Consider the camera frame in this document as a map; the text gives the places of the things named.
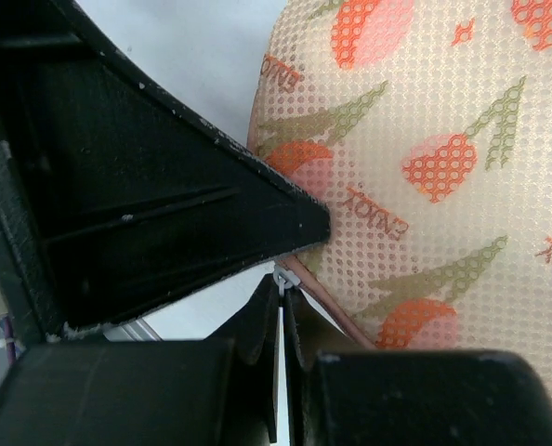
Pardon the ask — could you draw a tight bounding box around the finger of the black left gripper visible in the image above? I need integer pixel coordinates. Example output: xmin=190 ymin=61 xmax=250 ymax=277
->
xmin=0 ymin=1 xmax=331 ymax=342

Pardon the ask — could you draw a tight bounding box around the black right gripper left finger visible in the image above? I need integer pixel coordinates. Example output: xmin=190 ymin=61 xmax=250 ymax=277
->
xmin=0 ymin=282 xmax=279 ymax=445

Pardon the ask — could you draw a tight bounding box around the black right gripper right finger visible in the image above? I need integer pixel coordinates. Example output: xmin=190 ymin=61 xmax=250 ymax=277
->
xmin=284 ymin=289 xmax=552 ymax=445

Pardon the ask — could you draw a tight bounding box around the floral mesh laundry bag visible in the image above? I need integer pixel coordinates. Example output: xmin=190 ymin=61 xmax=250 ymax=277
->
xmin=249 ymin=1 xmax=552 ymax=398

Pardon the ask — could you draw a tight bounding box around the aluminium mounting rail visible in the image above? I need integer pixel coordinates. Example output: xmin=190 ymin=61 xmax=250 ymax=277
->
xmin=104 ymin=319 xmax=163 ymax=342

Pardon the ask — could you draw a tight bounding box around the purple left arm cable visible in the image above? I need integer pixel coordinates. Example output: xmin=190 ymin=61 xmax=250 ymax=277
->
xmin=0 ymin=318 xmax=20 ymax=368

